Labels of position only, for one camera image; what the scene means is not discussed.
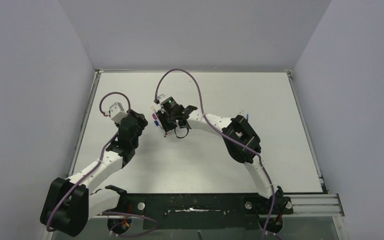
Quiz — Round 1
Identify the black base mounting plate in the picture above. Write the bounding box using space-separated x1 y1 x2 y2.
105 193 294 234

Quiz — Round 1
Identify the purple lower base cable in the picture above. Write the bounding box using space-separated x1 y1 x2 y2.
100 211 160 239

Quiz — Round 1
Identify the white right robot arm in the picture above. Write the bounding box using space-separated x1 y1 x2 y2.
154 94 284 199

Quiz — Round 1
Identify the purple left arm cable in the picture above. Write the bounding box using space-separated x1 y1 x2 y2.
45 92 132 233

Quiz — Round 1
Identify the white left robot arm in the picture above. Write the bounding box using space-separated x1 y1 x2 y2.
39 109 148 237

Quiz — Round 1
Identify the aluminium rail frame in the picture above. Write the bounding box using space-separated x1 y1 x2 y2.
287 193 345 217

